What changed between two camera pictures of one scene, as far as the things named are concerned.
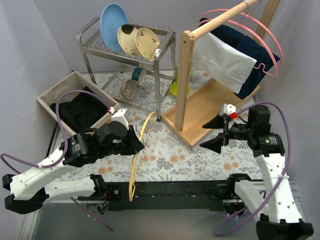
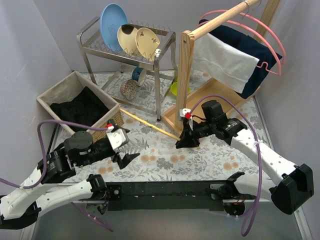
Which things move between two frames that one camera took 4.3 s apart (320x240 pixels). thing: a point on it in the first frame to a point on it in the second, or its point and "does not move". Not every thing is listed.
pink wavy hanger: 254,31 to 279,73
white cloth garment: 222,62 does not move
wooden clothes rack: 213,101 does not move
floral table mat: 228,152 does not move
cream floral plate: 147,43 does not move
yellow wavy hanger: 144,139 to 149,124
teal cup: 139,75 does not move
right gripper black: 225,132 to 189,132
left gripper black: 127,141 to 118,155
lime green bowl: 174,88 does not move
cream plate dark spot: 126,33 does not move
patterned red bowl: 128,89 does not move
